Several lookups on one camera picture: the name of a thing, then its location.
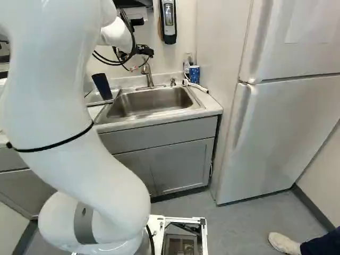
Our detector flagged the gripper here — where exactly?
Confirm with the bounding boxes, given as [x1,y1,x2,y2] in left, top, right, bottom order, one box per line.
[135,45,156,58]

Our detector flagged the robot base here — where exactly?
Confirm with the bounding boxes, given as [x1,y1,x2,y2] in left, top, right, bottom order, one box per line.
[145,214,208,255]

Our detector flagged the dark blue tall cup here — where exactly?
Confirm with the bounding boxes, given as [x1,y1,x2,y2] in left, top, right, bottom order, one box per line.
[91,72,114,101]

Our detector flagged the metal tap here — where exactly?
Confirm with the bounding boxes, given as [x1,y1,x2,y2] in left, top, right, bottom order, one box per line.
[135,62,167,90]

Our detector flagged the stainless steel sink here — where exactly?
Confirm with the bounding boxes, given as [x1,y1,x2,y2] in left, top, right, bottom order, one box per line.
[94,86,207,124]

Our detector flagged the blue dotted mug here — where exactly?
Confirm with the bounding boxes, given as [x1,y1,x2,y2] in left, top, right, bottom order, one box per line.
[188,65,201,84]

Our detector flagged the grey kitchen counter with cabinets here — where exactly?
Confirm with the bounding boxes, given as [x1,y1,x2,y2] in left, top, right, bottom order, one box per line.
[0,73,224,220]

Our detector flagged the white fridge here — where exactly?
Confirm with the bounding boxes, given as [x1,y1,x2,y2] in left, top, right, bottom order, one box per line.
[214,0,340,207]

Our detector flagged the person's legs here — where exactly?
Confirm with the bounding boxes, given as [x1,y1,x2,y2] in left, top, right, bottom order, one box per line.
[267,225,340,255]

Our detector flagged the black wall soap dispenser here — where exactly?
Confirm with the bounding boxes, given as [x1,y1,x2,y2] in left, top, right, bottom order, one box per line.
[159,0,179,45]

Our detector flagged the black wall towel dispenser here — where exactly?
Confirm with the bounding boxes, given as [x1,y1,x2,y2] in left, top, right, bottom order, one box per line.
[113,0,155,13]

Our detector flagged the white sprayer handle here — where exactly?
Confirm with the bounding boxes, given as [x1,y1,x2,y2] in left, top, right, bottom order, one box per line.
[181,78,210,95]

